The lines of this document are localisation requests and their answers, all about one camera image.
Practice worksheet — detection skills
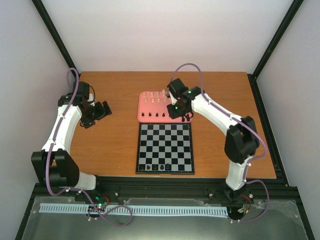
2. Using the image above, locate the black white chessboard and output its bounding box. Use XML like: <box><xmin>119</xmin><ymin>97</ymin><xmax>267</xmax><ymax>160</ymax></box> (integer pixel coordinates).
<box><xmin>135</xmin><ymin>123</ymin><xmax>195</xmax><ymax>175</ymax></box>

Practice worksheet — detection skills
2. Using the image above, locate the right black corner post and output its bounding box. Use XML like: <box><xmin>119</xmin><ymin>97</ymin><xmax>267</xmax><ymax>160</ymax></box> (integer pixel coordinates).
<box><xmin>252</xmin><ymin>0</ymin><xmax>304</xmax><ymax>81</ymax></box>

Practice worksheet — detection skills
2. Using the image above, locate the light blue slotted cable duct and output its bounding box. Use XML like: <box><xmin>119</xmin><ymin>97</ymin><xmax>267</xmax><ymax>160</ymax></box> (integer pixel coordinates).
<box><xmin>38</xmin><ymin>203</ymin><xmax>228</xmax><ymax>218</ymax></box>

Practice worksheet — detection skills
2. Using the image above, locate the clear acrylic cover sheet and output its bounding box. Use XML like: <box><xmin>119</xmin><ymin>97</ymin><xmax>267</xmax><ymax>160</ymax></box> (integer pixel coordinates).
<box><xmin>17</xmin><ymin>197</ymin><xmax>309</xmax><ymax>240</ymax></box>

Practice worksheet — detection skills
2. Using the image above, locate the black queen chess piece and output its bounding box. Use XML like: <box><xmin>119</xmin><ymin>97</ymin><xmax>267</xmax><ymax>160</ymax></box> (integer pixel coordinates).
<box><xmin>165</xmin><ymin>163</ymin><xmax>171</xmax><ymax>171</ymax></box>

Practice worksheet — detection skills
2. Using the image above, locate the black corner post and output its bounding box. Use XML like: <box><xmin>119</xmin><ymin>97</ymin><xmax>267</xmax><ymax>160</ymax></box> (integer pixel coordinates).
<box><xmin>252</xmin><ymin>0</ymin><xmax>304</xmax><ymax>81</ymax></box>
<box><xmin>31</xmin><ymin>0</ymin><xmax>77</xmax><ymax>70</ymax></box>

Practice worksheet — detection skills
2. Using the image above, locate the left controller circuit board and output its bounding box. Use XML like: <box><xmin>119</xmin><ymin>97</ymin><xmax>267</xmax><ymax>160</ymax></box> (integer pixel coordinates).
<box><xmin>95</xmin><ymin>194</ymin><xmax>110</xmax><ymax>210</ymax></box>

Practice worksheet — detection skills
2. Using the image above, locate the left black corner post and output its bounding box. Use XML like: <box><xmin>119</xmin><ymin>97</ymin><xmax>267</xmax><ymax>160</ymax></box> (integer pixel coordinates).
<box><xmin>31</xmin><ymin>0</ymin><xmax>77</xmax><ymax>70</ymax></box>

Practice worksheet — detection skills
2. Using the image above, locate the pink plastic tray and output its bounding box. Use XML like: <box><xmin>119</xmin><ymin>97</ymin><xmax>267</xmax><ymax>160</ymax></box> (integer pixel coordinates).
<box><xmin>137</xmin><ymin>89</ymin><xmax>192</xmax><ymax>123</ymax></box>

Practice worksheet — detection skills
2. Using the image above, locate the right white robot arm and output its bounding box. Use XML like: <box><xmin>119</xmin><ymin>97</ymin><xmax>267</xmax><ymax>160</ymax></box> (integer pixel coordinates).
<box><xmin>166</xmin><ymin>83</ymin><xmax>260</xmax><ymax>202</ymax></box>

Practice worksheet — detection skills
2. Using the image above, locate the black aluminium frame base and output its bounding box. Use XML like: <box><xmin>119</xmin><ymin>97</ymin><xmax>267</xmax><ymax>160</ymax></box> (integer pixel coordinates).
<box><xmin>16</xmin><ymin>71</ymin><xmax>314</xmax><ymax>240</ymax></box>

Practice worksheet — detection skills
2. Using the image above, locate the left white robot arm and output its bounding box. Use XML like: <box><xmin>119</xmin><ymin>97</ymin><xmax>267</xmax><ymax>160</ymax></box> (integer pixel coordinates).
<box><xmin>31</xmin><ymin>93</ymin><xmax>112</xmax><ymax>202</ymax></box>

